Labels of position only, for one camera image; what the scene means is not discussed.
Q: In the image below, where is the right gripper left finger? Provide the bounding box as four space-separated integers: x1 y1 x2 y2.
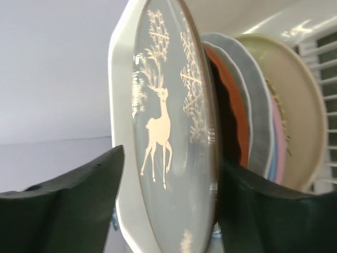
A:
1 145 124 252

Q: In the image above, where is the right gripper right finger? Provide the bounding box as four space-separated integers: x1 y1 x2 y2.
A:
220 158 336 252

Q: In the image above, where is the light blue plate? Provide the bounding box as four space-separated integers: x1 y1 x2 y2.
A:
268 126 277 182

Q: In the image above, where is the pink plate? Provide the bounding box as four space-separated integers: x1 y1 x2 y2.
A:
271 95 286 184

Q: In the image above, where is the red-black lacquer plate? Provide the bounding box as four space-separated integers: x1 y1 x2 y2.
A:
203 42 249 168

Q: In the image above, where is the woven bamboo plate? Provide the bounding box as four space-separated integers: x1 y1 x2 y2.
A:
265 78 292 156

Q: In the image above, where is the white scalloped plate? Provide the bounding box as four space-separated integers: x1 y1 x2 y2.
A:
203 42 253 168
201 33 274 178

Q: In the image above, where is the clear glass plate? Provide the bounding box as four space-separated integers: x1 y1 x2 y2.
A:
132 1 219 252

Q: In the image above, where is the cream green leaf plate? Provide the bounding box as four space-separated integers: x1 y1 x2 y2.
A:
236 34 328 191

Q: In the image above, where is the white plastic bin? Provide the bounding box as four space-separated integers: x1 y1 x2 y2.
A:
108 1 336 252

